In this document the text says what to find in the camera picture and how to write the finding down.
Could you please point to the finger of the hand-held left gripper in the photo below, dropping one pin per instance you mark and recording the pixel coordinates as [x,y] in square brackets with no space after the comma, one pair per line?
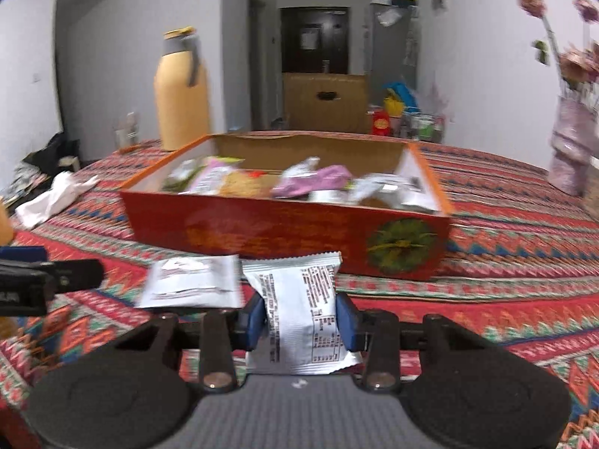
[23,253]
[65,273]

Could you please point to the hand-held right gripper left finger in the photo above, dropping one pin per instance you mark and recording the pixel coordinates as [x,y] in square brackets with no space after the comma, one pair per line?
[255,322]

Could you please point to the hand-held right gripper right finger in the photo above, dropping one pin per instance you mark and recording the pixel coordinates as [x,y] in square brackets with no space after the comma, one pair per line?
[346,320]

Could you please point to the red cardboard box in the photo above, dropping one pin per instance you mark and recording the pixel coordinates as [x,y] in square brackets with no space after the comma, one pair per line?
[281,234]

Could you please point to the orange object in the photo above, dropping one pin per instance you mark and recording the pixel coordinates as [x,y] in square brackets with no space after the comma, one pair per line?
[4,224]

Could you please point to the crumpled white tissue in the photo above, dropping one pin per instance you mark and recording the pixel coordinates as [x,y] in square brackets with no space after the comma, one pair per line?
[51,201]

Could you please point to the green snack packet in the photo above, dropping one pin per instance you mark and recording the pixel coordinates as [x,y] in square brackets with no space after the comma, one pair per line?
[180,175]

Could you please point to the glass cup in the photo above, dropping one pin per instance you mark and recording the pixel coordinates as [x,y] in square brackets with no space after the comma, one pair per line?
[126,133]

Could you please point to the small red carton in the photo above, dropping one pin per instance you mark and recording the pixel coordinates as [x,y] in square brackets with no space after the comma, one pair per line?
[381,124]

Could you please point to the yellow thermos jug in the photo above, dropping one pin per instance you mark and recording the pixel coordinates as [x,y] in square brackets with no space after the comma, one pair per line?
[180,103]

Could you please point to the brown cardboard carton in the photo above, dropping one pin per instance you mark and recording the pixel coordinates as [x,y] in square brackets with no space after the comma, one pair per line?
[304,112]

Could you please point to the blue bag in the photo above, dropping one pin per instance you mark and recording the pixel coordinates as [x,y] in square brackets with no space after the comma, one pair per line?
[402,91]

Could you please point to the dried lavender bunch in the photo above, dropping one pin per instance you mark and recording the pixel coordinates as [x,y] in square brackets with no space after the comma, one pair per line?
[437,98]

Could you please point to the grey refrigerator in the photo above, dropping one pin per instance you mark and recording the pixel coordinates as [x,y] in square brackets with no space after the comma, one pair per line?
[388,51]

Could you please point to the dark door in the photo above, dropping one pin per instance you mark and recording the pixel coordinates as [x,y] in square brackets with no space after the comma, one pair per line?
[327,32]

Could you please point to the purple textured vase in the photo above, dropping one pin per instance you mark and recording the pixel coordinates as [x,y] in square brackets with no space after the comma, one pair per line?
[573,140]

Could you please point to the clear plastic bag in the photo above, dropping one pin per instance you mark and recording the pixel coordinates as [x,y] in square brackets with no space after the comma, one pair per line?
[388,16]

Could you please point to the dried rose bouquet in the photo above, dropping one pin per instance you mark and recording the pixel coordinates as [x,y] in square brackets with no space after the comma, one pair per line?
[571,63]

